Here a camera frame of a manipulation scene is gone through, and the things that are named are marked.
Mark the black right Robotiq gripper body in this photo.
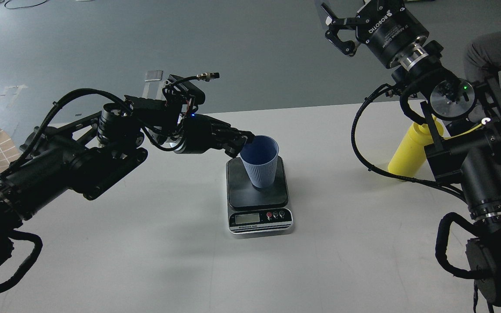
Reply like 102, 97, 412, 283
357, 0, 429, 69

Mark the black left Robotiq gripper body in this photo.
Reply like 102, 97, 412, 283
174, 117, 234, 154

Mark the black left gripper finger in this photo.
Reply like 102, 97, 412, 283
220, 125, 255, 144
224, 138, 251, 158

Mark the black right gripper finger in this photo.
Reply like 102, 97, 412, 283
321, 3, 362, 57

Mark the blue ribbed plastic cup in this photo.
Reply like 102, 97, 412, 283
239, 135, 279, 188

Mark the yellow squeeze bottle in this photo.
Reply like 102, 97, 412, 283
387, 122, 434, 178

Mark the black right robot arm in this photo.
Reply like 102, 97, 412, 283
317, 0, 501, 312

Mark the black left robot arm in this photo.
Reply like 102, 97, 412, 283
0, 73, 254, 293

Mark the black digital kitchen scale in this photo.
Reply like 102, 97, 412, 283
225, 157, 294, 236

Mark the grey floor plate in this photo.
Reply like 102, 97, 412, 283
144, 70, 163, 83

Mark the black cable on floor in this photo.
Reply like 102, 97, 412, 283
0, 0, 49, 13

